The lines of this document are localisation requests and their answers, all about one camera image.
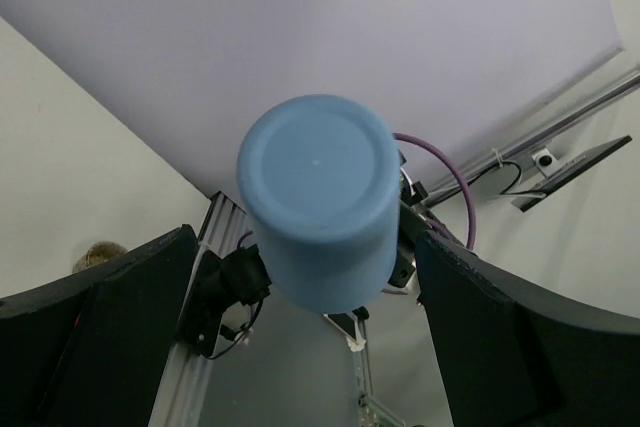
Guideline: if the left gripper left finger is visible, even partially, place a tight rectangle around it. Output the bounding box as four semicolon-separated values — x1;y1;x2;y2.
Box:
1;225;198;426

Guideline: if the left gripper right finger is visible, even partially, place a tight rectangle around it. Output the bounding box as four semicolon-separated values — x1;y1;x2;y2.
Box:
416;233;639;426

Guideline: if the blue plastic cup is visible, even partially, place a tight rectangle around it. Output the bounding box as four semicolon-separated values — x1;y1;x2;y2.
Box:
236;94;400;314

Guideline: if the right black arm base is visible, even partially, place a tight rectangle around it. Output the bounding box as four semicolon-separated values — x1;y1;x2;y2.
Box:
176;245;271;360

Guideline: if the small speckled stone cup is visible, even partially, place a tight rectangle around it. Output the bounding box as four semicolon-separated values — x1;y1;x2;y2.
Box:
72;241;128;274

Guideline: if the aluminium mounting rail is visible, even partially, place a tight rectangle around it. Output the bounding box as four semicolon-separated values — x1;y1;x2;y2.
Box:
149;192;247;426

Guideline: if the overhead camera on bar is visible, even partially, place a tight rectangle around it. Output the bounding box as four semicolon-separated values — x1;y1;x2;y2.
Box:
531;148;557;169

